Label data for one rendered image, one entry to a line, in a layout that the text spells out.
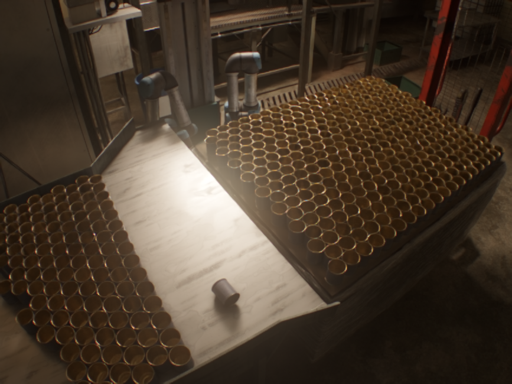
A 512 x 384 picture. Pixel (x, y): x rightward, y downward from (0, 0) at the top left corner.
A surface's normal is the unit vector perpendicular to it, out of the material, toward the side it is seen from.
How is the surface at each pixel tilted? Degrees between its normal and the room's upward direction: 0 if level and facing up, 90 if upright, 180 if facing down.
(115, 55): 90
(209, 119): 90
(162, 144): 0
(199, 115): 90
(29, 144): 90
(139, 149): 0
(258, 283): 0
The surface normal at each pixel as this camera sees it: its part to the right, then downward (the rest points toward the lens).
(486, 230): 0.00, -0.74
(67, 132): 0.54, 0.56
